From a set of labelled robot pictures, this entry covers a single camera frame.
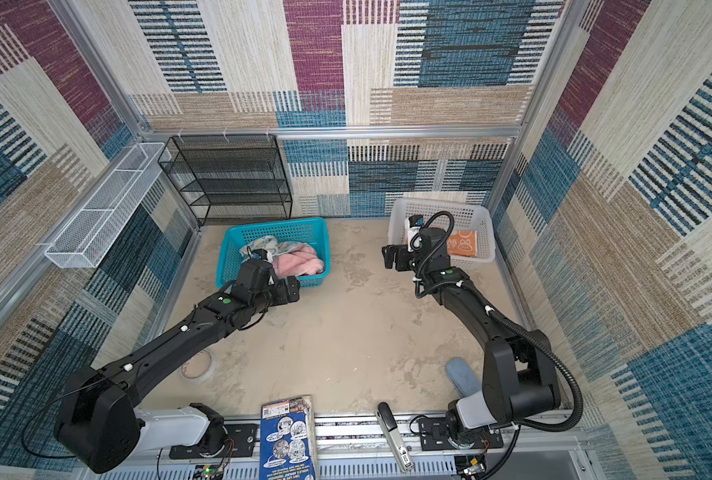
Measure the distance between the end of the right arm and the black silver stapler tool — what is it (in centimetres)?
35

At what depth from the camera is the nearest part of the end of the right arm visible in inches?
26.1

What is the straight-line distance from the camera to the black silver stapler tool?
2.29ft
